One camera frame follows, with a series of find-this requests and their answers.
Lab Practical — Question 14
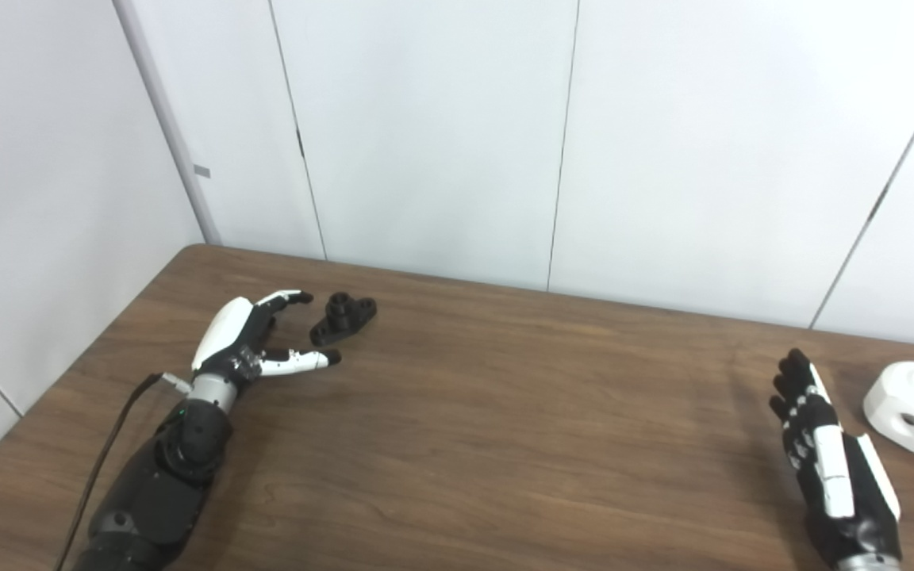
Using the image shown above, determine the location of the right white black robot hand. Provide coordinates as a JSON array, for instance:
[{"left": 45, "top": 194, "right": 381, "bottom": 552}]
[{"left": 769, "top": 347, "right": 902, "bottom": 565}]

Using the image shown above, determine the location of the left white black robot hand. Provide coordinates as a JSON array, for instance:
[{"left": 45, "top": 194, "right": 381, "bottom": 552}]
[{"left": 190, "top": 289, "right": 343, "bottom": 395}]

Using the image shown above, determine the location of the black plastic holder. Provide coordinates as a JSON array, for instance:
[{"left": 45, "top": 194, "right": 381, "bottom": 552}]
[{"left": 310, "top": 292, "right": 378, "bottom": 347}]

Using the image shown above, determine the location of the grey corner post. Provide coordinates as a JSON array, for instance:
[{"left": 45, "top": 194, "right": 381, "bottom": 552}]
[{"left": 112, "top": 0, "right": 224, "bottom": 247}]

